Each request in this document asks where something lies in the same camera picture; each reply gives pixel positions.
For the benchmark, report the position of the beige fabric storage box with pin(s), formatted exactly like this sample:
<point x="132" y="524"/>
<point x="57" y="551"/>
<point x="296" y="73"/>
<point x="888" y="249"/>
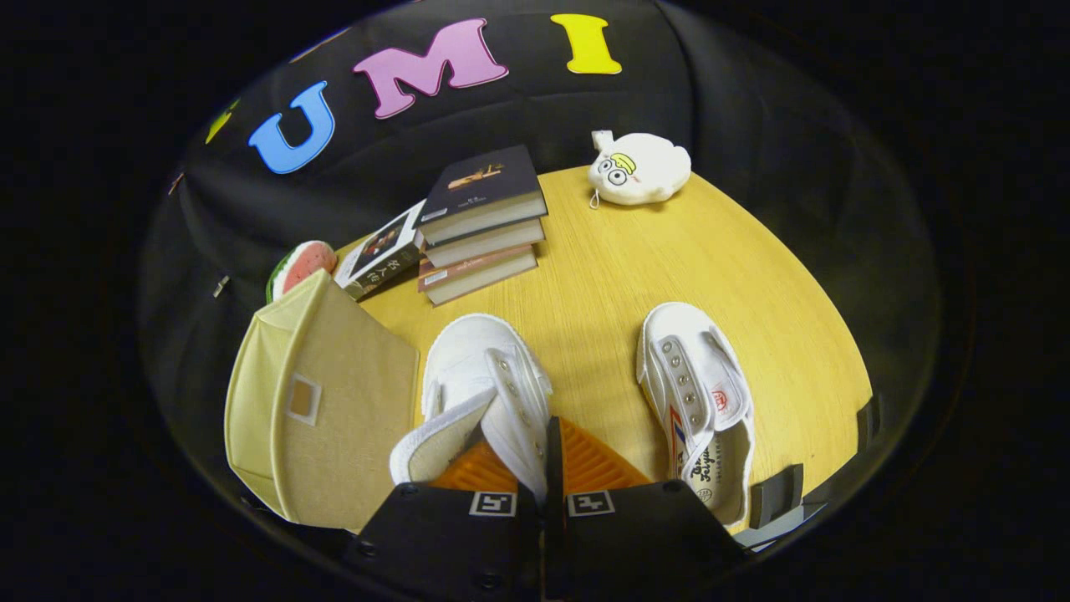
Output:
<point x="343" y="443"/>

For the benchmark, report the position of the pale spine book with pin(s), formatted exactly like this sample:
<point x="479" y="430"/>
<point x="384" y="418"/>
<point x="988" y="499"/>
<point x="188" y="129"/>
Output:
<point x="485" y="242"/>

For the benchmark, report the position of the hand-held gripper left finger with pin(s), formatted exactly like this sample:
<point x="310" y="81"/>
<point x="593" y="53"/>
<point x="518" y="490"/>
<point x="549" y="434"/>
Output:
<point x="443" y="543"/>

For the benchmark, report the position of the reddish cover book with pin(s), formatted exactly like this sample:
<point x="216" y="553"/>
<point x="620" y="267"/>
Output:
<point x="476" y="276"/>

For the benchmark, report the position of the dark cover book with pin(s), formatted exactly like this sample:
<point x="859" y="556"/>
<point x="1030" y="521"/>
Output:
<point x="481" y="180"/>

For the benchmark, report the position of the row of small cloth clips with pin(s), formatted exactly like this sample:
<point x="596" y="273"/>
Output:
<point x="220" y="287"/>

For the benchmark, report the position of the white portrait cover book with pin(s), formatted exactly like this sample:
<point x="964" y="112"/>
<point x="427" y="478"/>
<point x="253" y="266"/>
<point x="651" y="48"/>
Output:
<point x="380" y="251"/>

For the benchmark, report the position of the black backdrop cloth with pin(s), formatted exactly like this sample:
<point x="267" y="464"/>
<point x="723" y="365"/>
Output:
<point x="752" y="125"/>

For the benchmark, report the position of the dark grey chair part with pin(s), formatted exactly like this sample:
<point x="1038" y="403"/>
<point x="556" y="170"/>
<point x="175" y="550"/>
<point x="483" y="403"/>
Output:
<point x="869" y="422"/>
<point x="773" y="495"/>

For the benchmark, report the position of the white canvas shoe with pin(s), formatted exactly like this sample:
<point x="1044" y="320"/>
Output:
<point x="694" y="376"/>
<point x="468" y="359"/>

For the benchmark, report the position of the white plush toy with eyes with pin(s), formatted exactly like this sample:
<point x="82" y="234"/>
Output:
<point x="648" y="171"/>

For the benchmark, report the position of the watermelon slice plush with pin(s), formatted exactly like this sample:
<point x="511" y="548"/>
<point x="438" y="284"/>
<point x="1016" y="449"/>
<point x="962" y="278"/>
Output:
<point x="305" y="261"/>

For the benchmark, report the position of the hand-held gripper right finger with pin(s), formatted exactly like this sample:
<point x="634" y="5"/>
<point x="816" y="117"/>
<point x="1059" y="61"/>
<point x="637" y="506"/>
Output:
<point x="554" y="477"/>

